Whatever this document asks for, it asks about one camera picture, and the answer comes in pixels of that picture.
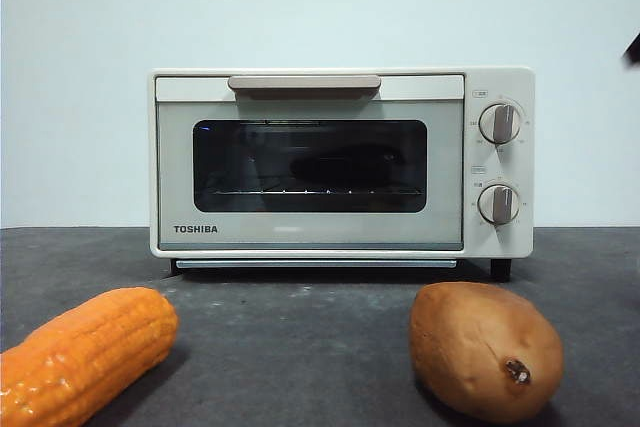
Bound long purple eggplant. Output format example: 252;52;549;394
292;145;402;187

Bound beige oven door handle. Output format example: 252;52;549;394
227;74;381;97

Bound glass-windowed oven door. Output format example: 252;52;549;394
154;74;466;252

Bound cream white toaster oven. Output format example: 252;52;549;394
148;65;537;283

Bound beige round oven knob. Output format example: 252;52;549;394
477;184;521;226
478;102;524;145

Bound black oven foot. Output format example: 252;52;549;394
490;257;512;282

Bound silver oven crumb tray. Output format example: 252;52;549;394
172;258;459;271

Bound brown sweet potato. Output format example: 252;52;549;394
408;281;565;422

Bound orange corn cob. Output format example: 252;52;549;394
0;286;180;427

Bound metal oven wire rack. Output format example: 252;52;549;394
214;188;424;197

